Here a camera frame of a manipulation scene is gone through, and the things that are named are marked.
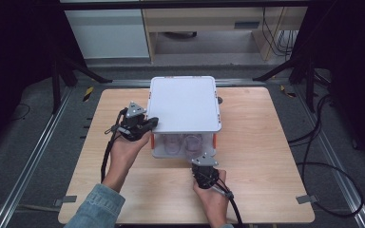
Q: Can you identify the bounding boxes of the lilac child sandal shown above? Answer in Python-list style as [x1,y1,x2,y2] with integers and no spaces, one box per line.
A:
[183,134,204,160]
[163,134,183,157]

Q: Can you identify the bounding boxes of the black metal stand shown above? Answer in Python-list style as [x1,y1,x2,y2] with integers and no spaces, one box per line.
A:
[252,55,332,114]
[50,52,114,116]

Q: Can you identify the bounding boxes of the white cabinet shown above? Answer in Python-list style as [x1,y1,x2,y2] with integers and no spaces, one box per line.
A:
[64,8,151,60]

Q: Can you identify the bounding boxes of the grey table clamp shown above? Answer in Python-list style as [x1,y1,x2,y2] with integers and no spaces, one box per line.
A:
[295,194,319,205]
[52,195,78,208]

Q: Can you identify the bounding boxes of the person's right hand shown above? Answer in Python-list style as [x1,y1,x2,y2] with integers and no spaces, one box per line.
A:
[192,169,230,220]

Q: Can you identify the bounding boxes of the yellow black tape strip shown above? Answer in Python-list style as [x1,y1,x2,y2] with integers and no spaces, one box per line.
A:
[279,84,298,99]
[82,85,95,104]

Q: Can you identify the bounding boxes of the aluminium floor rail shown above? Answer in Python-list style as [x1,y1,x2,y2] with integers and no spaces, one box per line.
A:
[293,85,365,228]
[0,85,74,228]

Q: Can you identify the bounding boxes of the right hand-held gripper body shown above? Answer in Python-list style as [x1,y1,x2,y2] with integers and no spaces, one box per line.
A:
[190,152,221,190]

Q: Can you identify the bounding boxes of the black hanging cables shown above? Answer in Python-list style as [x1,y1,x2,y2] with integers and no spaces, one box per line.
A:
[260,7,299,62]

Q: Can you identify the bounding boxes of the thin black floor cable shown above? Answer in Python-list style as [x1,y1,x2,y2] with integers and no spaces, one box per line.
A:
[7,103,31,124]

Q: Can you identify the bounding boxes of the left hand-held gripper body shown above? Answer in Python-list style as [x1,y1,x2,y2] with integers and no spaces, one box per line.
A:
[116,101,150,143]

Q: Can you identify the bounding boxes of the dark curtain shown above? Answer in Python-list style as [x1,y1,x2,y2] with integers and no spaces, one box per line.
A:
[0,0,88,160]
[288,0,365,177]

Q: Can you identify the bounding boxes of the left hand-held gripper cable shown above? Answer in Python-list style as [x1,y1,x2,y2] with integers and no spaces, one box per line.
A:
[100,107,126,184]

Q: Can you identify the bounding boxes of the thick black looped floor cable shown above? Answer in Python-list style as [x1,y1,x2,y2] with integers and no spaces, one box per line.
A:
[297,161,365,219]

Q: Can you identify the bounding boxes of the person's left hand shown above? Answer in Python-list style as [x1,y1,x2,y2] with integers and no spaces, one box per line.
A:
[108,130,152,182]

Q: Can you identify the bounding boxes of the white plastic shoe rack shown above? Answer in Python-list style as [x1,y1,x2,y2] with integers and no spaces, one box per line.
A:
[144,75,222,160]

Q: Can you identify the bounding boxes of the wooden desk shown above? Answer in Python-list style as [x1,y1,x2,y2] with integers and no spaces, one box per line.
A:
[141,6,309,63]

